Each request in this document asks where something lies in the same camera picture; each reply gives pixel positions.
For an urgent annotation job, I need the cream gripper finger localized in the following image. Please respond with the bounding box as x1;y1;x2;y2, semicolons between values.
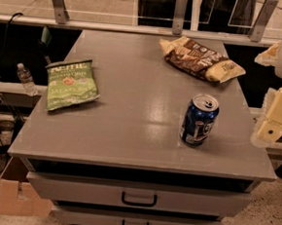
255;43;279;67
250;117;282;148

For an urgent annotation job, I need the brown chip bag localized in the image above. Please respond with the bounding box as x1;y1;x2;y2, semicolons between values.
159;37;246;84

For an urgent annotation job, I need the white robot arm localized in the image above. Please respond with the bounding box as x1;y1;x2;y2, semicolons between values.
250;40;282;148

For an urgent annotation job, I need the green jalapeno chip bag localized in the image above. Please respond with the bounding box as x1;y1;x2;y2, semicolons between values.
46;59;99;111

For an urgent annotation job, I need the blue soda can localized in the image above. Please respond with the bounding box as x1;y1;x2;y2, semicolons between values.
179;93;220;147

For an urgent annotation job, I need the grey drawer cabinet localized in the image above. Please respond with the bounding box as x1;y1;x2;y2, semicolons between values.
9;30;275;225

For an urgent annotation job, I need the upper grey drawer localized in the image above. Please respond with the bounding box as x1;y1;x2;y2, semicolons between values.
26;172;252;216

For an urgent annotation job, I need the grey drawer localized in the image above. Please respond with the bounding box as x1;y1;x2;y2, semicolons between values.
53;206;221;225
26;172;252;216

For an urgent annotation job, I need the lower grey drawer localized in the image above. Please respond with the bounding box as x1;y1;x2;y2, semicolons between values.
53;206;221;225

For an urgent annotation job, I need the clear plastic water bottle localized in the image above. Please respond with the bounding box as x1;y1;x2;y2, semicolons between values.
17;63;37;96

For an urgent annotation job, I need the cardboard box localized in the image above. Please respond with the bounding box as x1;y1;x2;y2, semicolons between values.
0;158;53;218

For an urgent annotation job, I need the right metal railing bracket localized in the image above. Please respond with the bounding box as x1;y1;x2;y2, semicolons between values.
248;0;278;43

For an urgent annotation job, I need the metal railing bracket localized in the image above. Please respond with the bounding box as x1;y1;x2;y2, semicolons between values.
248;0;278;43
52;0;69;24
172;0;188;35

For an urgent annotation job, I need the middle metal railing bracket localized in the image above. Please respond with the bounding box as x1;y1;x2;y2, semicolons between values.
172;0;188;35

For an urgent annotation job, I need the left metal railing bracket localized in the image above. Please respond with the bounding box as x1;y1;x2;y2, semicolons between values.
52;0;69;24

